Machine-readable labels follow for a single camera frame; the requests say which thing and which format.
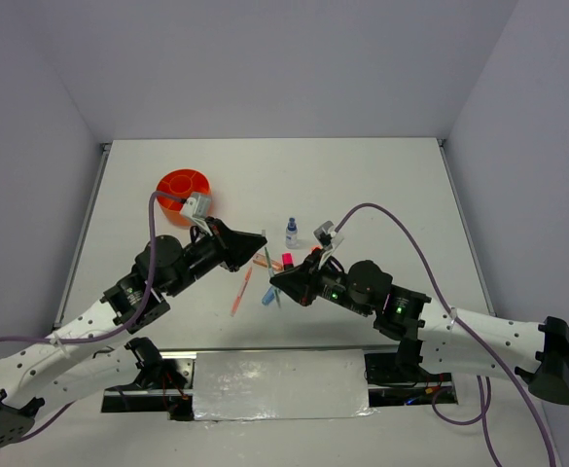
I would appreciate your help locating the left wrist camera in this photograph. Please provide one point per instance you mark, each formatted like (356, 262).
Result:
(196, 206)

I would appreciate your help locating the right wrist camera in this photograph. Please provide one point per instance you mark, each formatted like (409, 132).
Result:
(328, 238)

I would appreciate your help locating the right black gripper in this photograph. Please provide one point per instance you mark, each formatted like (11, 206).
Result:
(300, 283)

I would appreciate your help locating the clear orange pen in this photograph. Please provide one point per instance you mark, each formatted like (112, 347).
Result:
(241, 291)

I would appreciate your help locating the clear spray bottle blue cap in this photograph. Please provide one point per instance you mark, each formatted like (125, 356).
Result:
(291, 233)

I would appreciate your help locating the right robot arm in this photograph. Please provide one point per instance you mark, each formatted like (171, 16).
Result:
(435, 340)

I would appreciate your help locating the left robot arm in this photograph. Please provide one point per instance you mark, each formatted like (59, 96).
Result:
(100, 348)

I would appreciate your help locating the silver taped plate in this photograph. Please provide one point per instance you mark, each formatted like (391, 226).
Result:
(274, 385)

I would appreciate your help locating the translucent blue correction tape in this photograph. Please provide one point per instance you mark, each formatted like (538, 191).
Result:
(269, 296)

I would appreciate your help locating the orange round desk organizer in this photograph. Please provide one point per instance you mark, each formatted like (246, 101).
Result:
(180, 183)

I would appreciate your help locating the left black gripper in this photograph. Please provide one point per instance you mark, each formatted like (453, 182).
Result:
(234, 248)

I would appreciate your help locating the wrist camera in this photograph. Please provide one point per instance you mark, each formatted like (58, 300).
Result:
(196, 206)
(328, 238)

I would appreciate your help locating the clear green pen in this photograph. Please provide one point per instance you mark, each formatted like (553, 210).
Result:
(271, 273)

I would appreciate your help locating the pink black highlighter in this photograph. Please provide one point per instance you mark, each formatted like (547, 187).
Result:
(287, 261)

